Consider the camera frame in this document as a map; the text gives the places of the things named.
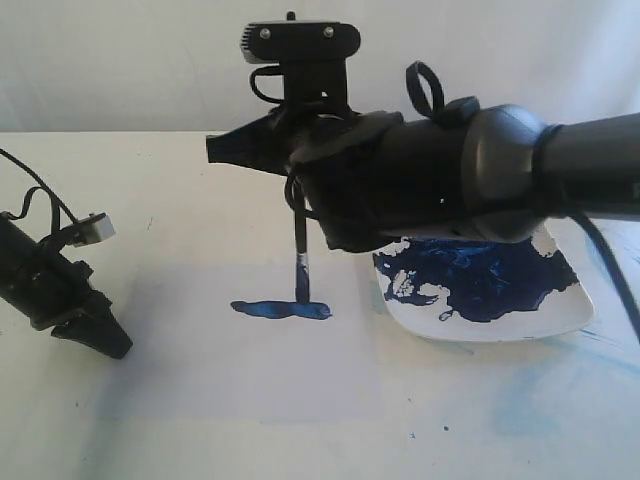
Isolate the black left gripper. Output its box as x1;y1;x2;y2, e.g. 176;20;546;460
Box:
9;250;133;359

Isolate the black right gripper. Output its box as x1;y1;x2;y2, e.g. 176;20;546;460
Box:
205;111;405;253

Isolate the black paintbrush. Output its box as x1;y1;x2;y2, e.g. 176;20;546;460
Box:
291;181;311;304

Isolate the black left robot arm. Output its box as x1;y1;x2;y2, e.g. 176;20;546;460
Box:
1;213;133;359

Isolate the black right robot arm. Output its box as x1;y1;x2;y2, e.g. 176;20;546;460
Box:
206;105;639;253

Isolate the white sheet of paper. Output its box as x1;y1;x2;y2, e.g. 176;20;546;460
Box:
95;260;382;424

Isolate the white square paint plate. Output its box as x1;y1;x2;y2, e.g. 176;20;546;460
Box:
372;227;594;343

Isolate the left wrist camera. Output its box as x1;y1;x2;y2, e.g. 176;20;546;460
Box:
64;213;116;248

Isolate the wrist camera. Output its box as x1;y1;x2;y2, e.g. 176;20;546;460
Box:
64;213;116;248
240;11;361;113

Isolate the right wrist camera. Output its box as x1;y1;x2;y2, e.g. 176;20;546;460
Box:
240;11;361;113

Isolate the black left camera cable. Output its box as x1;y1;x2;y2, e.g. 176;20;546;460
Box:
0;148;81;236

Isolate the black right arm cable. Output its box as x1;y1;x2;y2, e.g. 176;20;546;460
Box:
404;60;640;346

